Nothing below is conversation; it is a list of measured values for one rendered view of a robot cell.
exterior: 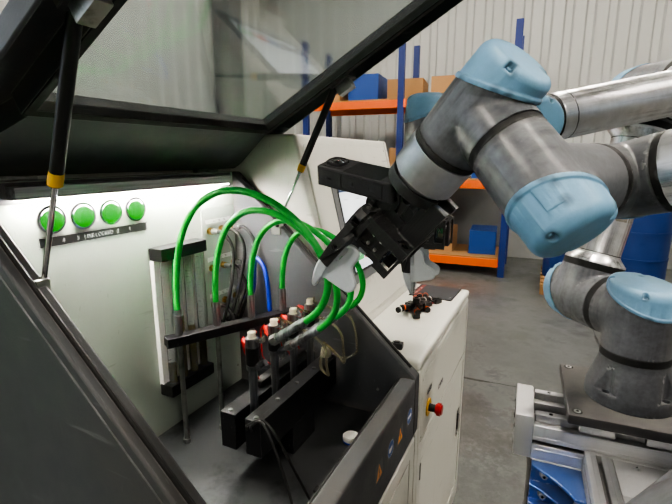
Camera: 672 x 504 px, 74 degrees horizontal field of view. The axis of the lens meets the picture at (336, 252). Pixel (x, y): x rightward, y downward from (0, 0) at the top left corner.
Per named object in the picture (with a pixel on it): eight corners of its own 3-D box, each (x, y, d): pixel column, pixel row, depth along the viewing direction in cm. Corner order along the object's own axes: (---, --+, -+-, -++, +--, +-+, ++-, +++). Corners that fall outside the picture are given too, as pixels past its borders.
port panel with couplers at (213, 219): (217, 326, 119) (210, 209, 112) (207, 324, 120) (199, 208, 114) (247, 311, 130) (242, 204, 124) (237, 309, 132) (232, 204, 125)
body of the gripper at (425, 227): (379, 283, 55) (438, 221, 46) (332, 233, 56) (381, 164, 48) (409, 259, 60) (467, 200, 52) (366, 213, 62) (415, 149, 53)
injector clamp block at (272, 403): (262, 489, 91) (260, 422, 88) (223, 474, 95) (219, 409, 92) (336, 407, 121) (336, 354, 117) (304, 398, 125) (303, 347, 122)
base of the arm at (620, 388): (664, 385, 90) (672, 339, 88) (688, 426, 77) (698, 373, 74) (579, 372, 96) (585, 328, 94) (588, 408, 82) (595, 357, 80)
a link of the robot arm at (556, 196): (665, 201, 37) (583, 112, 42) (589, 210, 32) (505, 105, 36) (590, 255, 43) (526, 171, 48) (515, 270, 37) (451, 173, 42)
